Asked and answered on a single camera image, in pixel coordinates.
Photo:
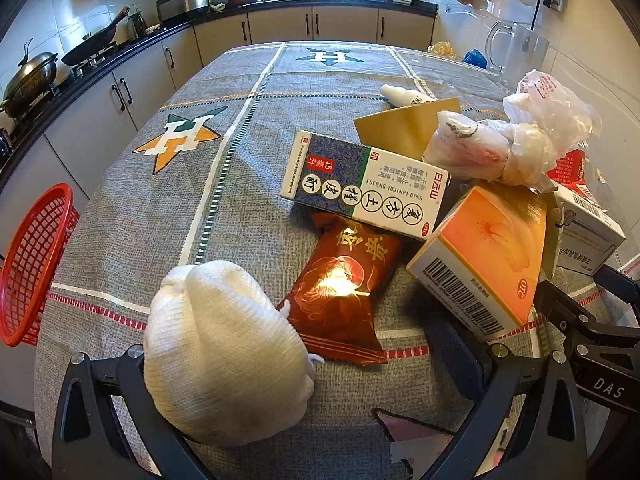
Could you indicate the red snack packet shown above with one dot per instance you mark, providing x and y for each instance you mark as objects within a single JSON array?
[{"x": 340, "y": 280}]

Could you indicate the silver electric cooker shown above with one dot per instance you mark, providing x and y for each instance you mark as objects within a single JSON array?
[{"x": 185, "y": 0}]

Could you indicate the olive plastic container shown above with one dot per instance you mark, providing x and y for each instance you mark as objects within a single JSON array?
[{"x": 395, "y": 130}]

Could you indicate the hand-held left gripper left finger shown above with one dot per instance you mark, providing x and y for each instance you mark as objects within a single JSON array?
[{"x": 115, "y": 375}]

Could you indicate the clear plastic bag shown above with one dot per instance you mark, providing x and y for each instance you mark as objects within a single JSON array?
[{"x": 460, "y": 145}]

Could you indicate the blue plastic bag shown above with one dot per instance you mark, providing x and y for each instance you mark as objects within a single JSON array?
[{"x": 475, "y": 58}]

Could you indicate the lidded steel wok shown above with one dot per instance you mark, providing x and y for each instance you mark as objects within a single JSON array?
[{"x": 32, "y": 75}]

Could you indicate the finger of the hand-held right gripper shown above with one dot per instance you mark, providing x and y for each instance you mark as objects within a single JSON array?
[
  {"x": 560, "y": 305},
  {"x": 620, "y": 282}
]

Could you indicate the white bag with red print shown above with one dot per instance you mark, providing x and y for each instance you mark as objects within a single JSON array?
[{"x": 550, "y": 110}]

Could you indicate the glass pitcher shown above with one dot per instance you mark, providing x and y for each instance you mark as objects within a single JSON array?
[{"x": 525, "y": 60}]

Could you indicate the orange cardboard box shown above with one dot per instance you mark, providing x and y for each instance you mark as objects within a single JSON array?
[{"x": 480, "y": 240}]

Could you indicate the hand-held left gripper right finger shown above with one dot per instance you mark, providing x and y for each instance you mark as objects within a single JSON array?
[{"x": 465, "y": 360}]

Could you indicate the red torn carton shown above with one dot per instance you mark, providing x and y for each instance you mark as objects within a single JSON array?
[{"x": 567, "y": 167}]

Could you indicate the grey star-print tablecloth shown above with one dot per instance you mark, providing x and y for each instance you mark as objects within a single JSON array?
[{"x": 240, "y": 185}]

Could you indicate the yellow plastic bag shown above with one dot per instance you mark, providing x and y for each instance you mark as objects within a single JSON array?
[{"x": 442, "y": 50}]

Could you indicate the blue white medicine box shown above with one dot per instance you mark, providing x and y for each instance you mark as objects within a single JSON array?
[{"x": 360, "y": 180}]

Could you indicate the red plastic basket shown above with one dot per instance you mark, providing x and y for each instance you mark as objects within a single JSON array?
[{"x": 35, "y": 260}]

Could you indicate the white cardboard box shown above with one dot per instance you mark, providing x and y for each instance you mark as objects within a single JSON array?
[{"x": 590, "y": 240}]

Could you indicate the white plastic bottle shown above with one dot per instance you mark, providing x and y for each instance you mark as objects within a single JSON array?
[{"x": 400, "y": 95}]

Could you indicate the white knit cloth ball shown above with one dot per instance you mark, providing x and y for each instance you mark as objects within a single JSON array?
[{"x": 225, "y": 350}]

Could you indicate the black wok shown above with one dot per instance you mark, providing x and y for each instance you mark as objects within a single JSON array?
[{"x": 90, "y": 47}]

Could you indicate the black kitchen countertop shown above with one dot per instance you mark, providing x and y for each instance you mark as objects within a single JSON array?
[{"x": 300, "y": 3}]

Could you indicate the dark kettle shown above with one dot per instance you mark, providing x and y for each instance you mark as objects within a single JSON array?
[{"x": 137, "y": 25}]

